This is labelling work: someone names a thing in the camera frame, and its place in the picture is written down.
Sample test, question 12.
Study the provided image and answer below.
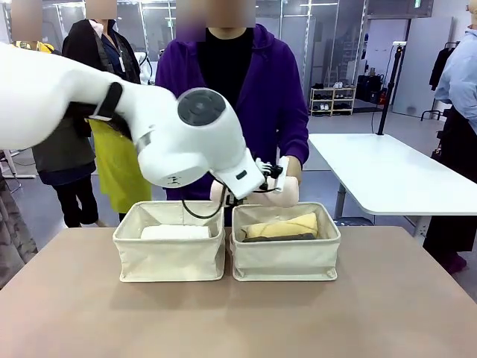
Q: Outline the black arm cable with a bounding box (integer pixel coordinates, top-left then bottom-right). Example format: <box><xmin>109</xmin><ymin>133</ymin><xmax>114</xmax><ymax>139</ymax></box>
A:
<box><xmin>66</xmin><ymin>81</ymin><xmax>229</xmax><ymax>219</ymax></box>

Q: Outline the person in purple hoodie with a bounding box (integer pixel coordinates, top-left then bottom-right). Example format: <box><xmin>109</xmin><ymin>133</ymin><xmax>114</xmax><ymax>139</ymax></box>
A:
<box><xmin>155</xmin><ymin>22</ymin><xmax>310</xmax><ymax>227</ymax></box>

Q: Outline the dark grey folded towel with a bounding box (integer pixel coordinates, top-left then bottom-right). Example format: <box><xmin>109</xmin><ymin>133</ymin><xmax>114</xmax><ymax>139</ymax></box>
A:
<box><xmin>241</xmin><ymin>231</ymin><xmax>317</xmax><ymax>243</ymax></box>

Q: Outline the grey fabric drape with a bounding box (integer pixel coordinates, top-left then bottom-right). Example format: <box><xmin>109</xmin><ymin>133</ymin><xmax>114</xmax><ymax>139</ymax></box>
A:
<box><xmin>0</xmin><ymin>175</ymin><xmax>38</xmax><ymax>290</ymax></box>

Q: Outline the white towel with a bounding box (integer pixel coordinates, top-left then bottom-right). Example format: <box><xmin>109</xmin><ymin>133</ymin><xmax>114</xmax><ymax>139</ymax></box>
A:
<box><xmin>140</xmin><ymin>224</ymin><xmax>212</xmax><ymax>240</ymax></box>

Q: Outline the person's left hand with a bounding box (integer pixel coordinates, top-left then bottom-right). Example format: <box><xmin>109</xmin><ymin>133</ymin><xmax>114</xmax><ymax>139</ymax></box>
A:
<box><xmin>288</xmin><ymin>156</ymin><xmax>303</xmax><ymax>185</ymax></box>

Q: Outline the yellow towel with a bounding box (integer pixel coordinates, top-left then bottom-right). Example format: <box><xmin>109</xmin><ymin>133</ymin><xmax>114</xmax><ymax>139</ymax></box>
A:
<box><xmin>240</xmin><ymin>212</ymin><xmax>319</xmax><ymax>239</ymax></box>

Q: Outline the black tripod pole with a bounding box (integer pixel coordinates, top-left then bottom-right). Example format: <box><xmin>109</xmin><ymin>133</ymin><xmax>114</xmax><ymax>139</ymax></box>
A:
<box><xmin>376</xmin><ymin>43</ymin><xmax>407</xmax><ymax>136</ymax></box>

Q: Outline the clothes rack with black garment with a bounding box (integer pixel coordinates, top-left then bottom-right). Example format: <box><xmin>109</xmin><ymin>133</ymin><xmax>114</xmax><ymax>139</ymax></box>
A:
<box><xmin>420</xmin><ymin>40</ymin><xmax>462</xmax><ymax>122</ymax></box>

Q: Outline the person in black coat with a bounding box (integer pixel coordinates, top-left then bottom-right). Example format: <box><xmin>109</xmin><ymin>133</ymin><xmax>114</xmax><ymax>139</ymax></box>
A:
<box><xmin>61</xmin><ymin>18</ymin><xmax>154</xmax><ymax>221</ymax></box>

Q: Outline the purple sleeved left forearm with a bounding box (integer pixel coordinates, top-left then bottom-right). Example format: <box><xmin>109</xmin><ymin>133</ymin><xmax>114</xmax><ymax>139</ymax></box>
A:
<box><xmin>276</xmin><ymin>125</ymin><xmax>310</xmax><ymax>167</ymax></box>

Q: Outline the wooden shoe rack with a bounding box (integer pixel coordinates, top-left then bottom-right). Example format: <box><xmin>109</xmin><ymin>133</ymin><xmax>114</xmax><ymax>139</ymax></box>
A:
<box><xmin>309</xmin><ymin>86</ymin><xmax>357</xmax><ymax>117</ymax></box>

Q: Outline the black suitcase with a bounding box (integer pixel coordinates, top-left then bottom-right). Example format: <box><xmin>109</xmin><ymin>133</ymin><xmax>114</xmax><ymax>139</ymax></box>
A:
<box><xmin>356</xmin><ymin>74</ymin><xmax>385</xmax><ymax>104</ymax></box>

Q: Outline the pink towel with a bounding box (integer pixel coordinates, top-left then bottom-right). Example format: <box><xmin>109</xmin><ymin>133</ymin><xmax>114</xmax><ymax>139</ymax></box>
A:
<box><xmin>210</xmin><ymin>175</ymin><xmax>301</xmax><ymax>209</ymax></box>

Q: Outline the person in yellow hoodie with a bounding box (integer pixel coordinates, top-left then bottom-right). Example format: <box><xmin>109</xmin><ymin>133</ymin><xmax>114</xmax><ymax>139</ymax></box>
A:
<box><xmin>14</xmin><ymin>40</ymin><xmax>100</xmax><ymax>228</ymax></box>

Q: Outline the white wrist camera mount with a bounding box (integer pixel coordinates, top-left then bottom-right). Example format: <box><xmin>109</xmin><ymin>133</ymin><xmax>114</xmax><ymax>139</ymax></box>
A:
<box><xmin>256</xmin><ymin>156</ymin><xmax>291</xmax><ymax>193</ymax></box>

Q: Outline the cream fabric basket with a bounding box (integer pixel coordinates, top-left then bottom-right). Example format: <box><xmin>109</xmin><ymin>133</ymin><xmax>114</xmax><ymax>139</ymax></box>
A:
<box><xmin>230</xmin><ymin>201</ymin><xmax>342</xmax><ymax>282</ymax></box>
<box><xmin>113</xmin><ymin>200</ymin><xmax>227</xmax><ymax>283</ymax></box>

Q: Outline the white table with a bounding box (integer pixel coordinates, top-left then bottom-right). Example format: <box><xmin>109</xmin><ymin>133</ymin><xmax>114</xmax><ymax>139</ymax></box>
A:
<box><xmin>308</xmin><ymin>133</ymin><xmax>477</xmax><ymax>239</ymax></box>

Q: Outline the person in light blue shirt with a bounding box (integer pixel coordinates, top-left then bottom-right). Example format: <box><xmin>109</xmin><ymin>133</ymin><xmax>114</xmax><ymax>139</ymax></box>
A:
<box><xmin>423</xmin><ymin>3</ymin><xmax>477</xmax><ymax>275</ymax></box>

